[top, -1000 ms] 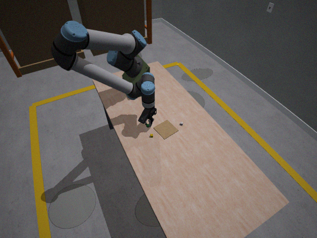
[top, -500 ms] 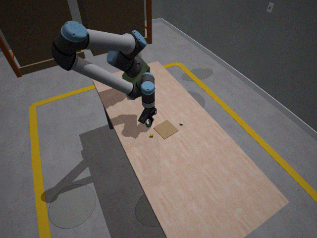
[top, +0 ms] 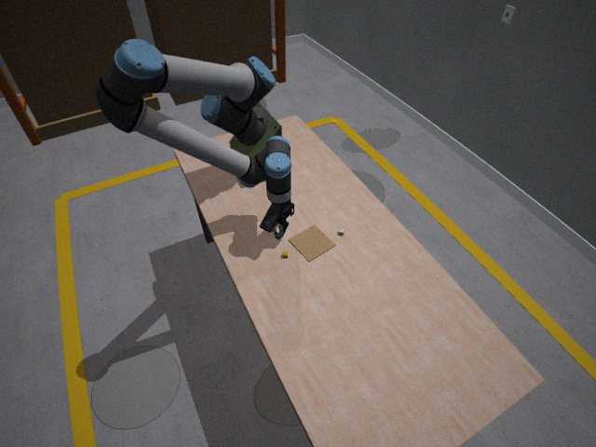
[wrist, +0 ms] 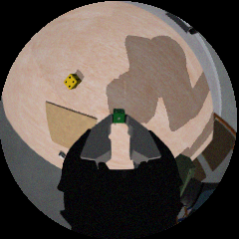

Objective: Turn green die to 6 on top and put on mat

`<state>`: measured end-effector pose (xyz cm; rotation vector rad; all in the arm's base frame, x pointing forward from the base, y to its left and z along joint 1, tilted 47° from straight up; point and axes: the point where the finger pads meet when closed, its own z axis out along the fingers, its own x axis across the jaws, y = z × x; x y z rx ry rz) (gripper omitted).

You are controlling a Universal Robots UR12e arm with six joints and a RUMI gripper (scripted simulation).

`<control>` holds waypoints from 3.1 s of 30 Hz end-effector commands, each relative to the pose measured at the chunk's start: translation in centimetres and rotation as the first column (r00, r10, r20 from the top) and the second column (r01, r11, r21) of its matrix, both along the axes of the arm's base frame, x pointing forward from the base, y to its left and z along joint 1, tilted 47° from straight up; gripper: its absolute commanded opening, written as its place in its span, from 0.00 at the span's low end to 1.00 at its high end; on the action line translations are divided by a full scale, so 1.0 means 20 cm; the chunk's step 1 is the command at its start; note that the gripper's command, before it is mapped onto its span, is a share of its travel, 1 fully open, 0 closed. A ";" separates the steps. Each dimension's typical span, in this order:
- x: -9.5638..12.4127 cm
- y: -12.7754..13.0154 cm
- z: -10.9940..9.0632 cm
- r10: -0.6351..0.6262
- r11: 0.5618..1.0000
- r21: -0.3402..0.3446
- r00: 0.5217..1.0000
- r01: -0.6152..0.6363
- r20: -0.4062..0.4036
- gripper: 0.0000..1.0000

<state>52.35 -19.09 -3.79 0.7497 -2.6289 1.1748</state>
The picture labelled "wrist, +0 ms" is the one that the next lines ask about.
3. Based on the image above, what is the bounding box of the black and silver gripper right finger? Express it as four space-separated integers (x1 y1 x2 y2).
124 114 183 186

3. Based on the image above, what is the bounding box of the tan flat mat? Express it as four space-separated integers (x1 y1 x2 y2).
45 102 97 149

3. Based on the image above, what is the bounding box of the yellow die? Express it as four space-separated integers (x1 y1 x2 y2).
64 74 82 90

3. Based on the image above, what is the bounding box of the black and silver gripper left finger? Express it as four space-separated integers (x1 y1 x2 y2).
57 114 114 192

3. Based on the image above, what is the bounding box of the grey die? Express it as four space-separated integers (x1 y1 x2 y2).
58 152 66 158

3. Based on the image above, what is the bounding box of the green die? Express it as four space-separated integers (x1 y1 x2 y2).
113 109 125 123

